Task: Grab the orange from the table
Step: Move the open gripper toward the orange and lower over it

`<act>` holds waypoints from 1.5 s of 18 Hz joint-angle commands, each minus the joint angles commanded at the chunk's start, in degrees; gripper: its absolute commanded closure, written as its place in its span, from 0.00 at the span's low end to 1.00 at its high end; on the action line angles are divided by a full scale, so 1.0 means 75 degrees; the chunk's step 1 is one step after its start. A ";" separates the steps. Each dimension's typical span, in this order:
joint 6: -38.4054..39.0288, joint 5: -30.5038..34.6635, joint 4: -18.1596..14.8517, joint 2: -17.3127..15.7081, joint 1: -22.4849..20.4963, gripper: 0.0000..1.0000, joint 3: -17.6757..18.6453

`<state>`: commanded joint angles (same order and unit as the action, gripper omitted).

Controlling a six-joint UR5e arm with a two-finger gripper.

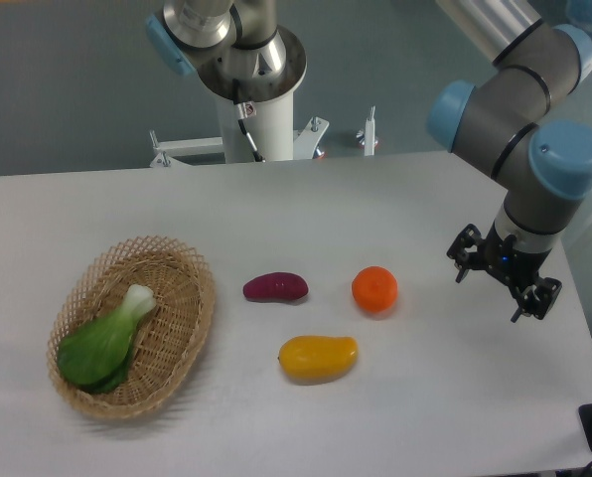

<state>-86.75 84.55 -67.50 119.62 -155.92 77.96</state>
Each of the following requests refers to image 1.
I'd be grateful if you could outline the black cable on pedestal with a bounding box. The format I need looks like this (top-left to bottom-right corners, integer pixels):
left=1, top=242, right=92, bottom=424
left=231, top=79, right=266, bottom=163

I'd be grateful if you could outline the purple sweet potato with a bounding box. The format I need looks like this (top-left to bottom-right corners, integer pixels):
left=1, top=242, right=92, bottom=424
left=242, top=271, right=309, bottom=302

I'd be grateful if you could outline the yellow mango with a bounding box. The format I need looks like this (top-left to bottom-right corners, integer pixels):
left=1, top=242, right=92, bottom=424
left=277, top=335, right=360, bottom=384

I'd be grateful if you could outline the green bok choy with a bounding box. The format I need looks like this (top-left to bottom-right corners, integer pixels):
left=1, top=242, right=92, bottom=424
left=57, top=284, right=156, bottom=395

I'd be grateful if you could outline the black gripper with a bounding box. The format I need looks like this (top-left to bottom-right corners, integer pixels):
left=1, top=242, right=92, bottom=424
left=446, top=220, right=562, bottom=323

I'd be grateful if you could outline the woven wicker basket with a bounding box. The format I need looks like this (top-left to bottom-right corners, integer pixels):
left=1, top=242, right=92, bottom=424
left=47, top=236, right=216, bottom=419

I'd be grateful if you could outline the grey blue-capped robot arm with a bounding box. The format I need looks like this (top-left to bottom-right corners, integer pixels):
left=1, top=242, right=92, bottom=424
left=146, top=1, right=592, bottom=319

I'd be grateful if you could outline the orange fruit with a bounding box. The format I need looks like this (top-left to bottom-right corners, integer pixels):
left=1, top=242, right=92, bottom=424
left=352, top=266, right=398, bottom=313

